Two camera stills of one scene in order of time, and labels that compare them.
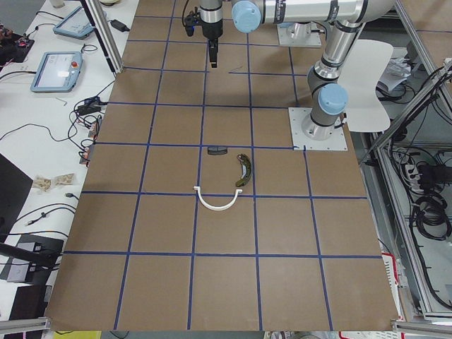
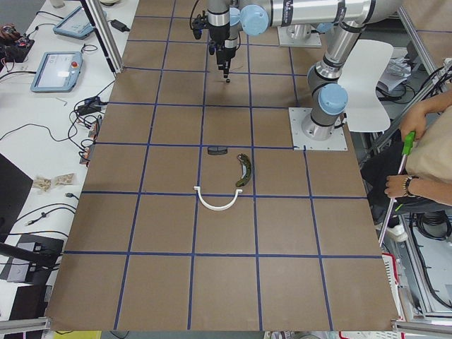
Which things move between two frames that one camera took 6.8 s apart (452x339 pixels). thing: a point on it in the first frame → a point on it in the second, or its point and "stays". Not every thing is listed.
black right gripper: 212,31 → 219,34
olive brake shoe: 246,169 stays
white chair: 366,111 stays
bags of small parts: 45,183 stays
